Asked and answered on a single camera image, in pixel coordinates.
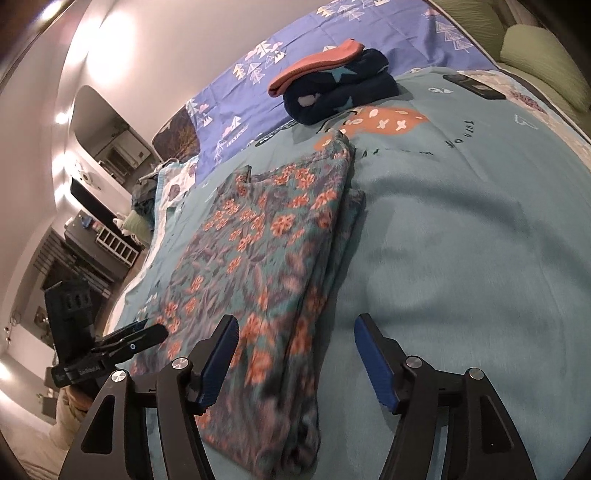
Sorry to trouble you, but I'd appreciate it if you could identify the beige jacket left forearm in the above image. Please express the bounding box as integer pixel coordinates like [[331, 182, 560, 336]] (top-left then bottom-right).
[[49, 392, 92, 450]]

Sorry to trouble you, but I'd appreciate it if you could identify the floral teal orange garment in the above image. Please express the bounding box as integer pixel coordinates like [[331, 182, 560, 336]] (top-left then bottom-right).
[[130, 131, 365, 479]]

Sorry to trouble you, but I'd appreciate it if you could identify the black wall television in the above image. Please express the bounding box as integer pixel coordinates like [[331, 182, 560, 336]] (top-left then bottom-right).
[[70, 179, 118, 231]]

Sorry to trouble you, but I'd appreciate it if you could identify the blue tree print sheet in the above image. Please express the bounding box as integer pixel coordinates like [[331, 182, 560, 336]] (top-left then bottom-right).
[[185, 1, 494, 180]]

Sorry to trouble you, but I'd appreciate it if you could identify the folded pink garment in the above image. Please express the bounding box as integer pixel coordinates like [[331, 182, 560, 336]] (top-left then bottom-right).
[[267, 39, 365, 98]]

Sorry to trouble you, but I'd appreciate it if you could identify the green pillow far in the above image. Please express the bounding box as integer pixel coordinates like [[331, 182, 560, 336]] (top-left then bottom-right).
[[436, 0, 507, 61]]

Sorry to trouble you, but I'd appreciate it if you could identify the green pillow near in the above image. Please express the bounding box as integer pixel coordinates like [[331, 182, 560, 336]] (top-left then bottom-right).
[[500, 24, 590, 112]]

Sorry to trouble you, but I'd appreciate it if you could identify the green pillow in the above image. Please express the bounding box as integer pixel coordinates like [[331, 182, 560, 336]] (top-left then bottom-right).
[[436, 0, 507, 61], [500, 24, 590, 112]]

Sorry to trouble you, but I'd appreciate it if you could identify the teal cartoon bedspread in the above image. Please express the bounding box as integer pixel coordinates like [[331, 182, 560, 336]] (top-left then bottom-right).
[[103, 66, 591, 480]]

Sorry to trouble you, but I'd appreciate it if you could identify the black tv cabinet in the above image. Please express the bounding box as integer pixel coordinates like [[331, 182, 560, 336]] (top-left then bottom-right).
[[34, 211, 141, 299]]

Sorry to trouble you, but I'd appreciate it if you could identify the folded navy star garment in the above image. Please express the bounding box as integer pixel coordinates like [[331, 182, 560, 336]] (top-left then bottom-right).
[[283, 48, 400, 125]]

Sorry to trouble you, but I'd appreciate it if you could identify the pile of dark clothes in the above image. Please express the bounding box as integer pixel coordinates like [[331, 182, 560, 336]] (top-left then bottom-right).
[[131, 178, 157, 223]]

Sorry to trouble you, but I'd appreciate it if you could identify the person's left hand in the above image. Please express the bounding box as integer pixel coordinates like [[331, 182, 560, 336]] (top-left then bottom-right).
[[64, 386, 93, 412]]

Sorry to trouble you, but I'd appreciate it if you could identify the black remote control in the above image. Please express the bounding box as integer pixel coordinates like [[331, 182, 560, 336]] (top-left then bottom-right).
[[443, 73, 506, 100]]

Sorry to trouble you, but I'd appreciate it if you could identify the dark patterned pillow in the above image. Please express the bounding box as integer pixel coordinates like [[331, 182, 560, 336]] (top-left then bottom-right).
[[151, 107, 200, 163]]

